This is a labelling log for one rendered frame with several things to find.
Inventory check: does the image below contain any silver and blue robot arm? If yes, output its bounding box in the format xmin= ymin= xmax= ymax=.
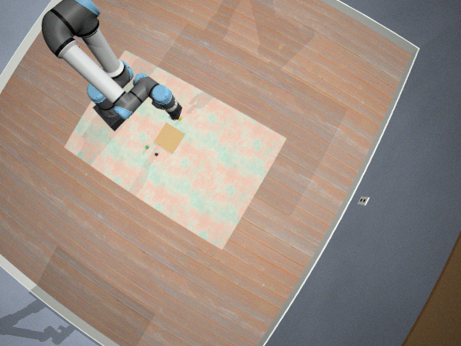
xmin=42 ymin=0 xmax=175 ymax=119

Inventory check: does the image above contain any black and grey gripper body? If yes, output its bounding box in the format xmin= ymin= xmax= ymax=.
xmin=152 ymin=100 xmax=182 ymax=119

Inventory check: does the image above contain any tan flat mat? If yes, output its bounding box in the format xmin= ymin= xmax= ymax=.
xmin=154 ymin=123 xmax=185 ymax=154

